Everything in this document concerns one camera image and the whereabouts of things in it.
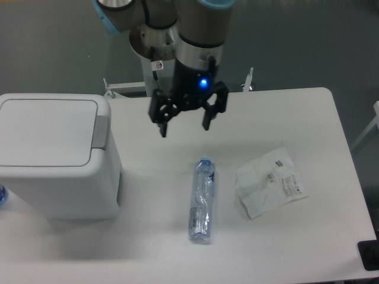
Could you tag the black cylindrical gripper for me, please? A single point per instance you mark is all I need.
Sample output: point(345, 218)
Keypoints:
point(190, 89)

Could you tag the white plastic trash can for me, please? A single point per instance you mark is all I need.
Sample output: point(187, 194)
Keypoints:
point(58, 154)

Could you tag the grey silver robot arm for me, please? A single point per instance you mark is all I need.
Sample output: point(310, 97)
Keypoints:
point(180, 45)

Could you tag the white crumpled plastic bag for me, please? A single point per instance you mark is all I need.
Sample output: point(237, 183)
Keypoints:
point(267, 182)

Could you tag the clear crushed plastic bottle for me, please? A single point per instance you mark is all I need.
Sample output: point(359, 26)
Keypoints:
point(201, 202)

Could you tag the black object at right edge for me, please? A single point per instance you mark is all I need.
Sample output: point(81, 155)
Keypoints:
point(368, 251)

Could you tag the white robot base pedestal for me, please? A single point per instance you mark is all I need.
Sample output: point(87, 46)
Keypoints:
point(157, 74)

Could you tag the white bolted foot bracket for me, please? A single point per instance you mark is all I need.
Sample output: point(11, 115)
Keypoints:
point(247, 86)

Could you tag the white bracket with bolts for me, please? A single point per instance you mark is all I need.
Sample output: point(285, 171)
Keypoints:
point(130, 90)

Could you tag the white frame at right edge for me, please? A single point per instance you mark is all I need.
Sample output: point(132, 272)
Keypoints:
point(368, 132)

